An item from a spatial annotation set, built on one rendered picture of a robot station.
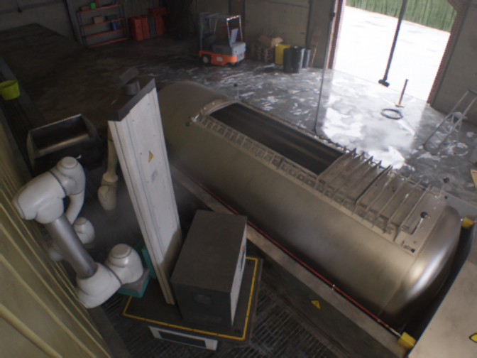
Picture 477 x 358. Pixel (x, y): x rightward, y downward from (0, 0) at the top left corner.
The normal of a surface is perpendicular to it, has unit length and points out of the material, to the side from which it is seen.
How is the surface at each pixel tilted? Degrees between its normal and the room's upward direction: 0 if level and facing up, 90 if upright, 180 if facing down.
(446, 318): 21
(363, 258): 53
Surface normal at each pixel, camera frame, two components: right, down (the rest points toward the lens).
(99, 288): 0.74, 0.22
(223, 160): -0.56, -0.16
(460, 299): -0.26, -0.57
